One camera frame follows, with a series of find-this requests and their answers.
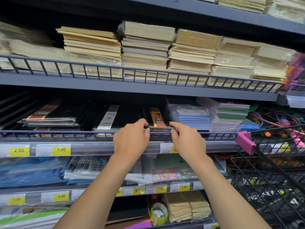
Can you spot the person's right hand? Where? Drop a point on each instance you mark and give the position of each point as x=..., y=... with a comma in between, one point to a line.
x=190, y=145

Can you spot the yellow-green tape roll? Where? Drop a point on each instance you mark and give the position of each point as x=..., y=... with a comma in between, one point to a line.
x=159, y=214

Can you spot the stack of blue plastic folders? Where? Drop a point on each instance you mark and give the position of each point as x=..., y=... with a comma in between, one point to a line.
x=31, y=171

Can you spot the pile of colourful toys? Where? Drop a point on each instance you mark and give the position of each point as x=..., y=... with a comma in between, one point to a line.
x=278, y=121

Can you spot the black folder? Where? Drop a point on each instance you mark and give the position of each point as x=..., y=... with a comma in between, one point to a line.
x=127, y=208

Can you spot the pile of colourful packets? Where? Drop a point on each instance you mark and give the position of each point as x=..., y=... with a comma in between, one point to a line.
x=295, y=69

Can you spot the stack of black orange-banded notebooks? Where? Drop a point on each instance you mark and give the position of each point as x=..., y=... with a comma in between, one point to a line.
x=51, y=115

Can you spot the wrapped stack of cream notebooks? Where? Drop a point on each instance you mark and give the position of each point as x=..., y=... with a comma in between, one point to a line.
x=234, y=60
x=270, y=64

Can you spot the pink cartoon sticker card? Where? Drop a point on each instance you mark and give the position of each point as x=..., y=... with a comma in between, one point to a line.
x=164, y=175

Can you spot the black notebook with white band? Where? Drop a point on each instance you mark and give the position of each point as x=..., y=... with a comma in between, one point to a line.
x=109, y=118

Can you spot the person's left fingers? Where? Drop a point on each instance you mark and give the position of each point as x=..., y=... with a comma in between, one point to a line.
x=142, y=126

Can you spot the person's right forearm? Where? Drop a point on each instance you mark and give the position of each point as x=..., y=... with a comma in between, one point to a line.
x=226, y=197

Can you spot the black notebook with orange band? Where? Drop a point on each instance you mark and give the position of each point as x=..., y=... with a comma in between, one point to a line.
x=157, y=116

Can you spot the wrapped stack of cream paper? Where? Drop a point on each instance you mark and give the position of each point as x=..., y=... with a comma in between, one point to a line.
x=286, y=7

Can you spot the person's left hand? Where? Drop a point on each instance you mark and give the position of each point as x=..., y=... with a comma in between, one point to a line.
x=129, y=140

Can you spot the stack of beige paper pads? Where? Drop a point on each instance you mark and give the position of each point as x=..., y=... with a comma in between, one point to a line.
x=241, y=3

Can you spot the clear plastic label holder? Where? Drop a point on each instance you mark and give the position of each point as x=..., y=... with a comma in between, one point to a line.
x=295, y=98

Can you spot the pink paper sheet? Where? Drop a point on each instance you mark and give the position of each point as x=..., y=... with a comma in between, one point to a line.
x=139, y=225

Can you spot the small stack of blue notebooks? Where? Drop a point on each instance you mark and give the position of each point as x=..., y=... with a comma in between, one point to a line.
x=249, y=125

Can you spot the wrapped stack of beige notebooks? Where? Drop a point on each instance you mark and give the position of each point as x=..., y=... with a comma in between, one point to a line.
x=31, y=51

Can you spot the stack of green white pads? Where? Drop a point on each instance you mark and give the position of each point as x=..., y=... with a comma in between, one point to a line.
x=31, y=219

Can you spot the white paper packet with barcode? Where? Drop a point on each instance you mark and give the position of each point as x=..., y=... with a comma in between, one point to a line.
x=85, y=168

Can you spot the row of yellow price labels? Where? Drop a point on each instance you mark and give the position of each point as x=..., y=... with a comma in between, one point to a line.
x=62, y=196

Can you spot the person's right fingers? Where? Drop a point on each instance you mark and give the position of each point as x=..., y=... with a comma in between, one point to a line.
x=176, y=129

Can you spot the grey shelf with clear strip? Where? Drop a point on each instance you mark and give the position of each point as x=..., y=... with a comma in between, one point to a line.
x=95, y=191
x=95, y=149

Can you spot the stack of green purple notebooks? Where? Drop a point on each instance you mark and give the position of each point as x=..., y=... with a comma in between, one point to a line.
x=228, y=114

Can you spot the tall stack of kraft notebooks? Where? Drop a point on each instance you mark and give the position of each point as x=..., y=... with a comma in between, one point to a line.
x=146, y=47

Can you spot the grey metal shelf board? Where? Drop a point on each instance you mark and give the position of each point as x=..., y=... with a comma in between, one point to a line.
x=119, y=85

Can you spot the person's left forearm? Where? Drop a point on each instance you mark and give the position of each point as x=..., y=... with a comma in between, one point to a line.
x=100, y=193

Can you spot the stack of brown envelopes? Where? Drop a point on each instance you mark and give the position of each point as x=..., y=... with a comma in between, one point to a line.
x=199, y=205
x=177, y=208

